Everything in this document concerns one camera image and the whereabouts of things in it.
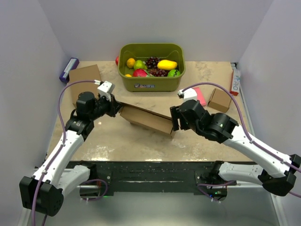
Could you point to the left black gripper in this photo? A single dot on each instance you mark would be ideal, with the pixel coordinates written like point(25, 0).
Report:
point(114, 106)

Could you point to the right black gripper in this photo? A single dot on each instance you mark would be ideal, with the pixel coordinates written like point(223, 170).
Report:
point(176, 114)

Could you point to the brown cardboard paper box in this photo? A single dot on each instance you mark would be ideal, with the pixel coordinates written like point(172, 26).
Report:
point(147, 119)

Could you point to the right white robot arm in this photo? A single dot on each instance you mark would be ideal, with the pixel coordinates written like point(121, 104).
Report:
point(273, 170)

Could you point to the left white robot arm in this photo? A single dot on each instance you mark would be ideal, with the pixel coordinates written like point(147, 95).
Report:
point(46, 189)

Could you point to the closed brown cardboard box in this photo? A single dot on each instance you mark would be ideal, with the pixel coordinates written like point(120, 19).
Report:
point(90, 73)

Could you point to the small brown cardboard box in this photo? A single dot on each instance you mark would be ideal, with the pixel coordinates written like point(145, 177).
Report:
point(219, 100)

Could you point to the purple white box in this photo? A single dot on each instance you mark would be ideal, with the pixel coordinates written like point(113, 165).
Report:
point(71, 65)

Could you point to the red white toothpaste box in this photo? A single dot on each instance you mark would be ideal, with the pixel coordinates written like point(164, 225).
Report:
point(235, 82)

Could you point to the pink sponge block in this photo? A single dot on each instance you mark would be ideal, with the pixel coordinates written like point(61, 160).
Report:
point(200, 96)

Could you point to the pink dragon fruit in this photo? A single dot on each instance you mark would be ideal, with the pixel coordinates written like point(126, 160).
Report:
point(140, 73)

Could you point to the lower purple grapes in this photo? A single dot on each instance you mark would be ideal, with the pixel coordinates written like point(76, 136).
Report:
point(158, 72)

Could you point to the purple grapes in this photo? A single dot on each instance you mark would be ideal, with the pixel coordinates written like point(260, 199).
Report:
point(152, 62)
point(158, 72)

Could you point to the orange fruit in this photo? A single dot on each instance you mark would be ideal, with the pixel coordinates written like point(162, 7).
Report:
point(130, 63)

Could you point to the red fruit behind bin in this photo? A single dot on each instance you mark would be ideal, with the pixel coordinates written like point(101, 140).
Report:
point(117, 60)

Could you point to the green pear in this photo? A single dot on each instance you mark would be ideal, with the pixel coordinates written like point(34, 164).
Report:
point(139, 64)

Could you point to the yellow mango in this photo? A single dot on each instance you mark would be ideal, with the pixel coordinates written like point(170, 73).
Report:
point(167, 65)

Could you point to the upper purple grapes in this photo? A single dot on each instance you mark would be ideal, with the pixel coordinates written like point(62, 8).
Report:
point(152, 62)

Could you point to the olive green plastic bin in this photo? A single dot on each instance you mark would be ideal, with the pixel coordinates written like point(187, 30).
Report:
point(142, 51)

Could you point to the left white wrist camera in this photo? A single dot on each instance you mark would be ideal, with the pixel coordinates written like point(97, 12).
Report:
point(105, 89)

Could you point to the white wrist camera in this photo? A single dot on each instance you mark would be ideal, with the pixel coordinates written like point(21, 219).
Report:
point(105, 89)
point(189, 94)

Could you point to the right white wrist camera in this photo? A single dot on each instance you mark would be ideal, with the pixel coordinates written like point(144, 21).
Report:
point(189, 94)

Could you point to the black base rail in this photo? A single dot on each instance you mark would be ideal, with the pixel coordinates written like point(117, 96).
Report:
point(155, 177)

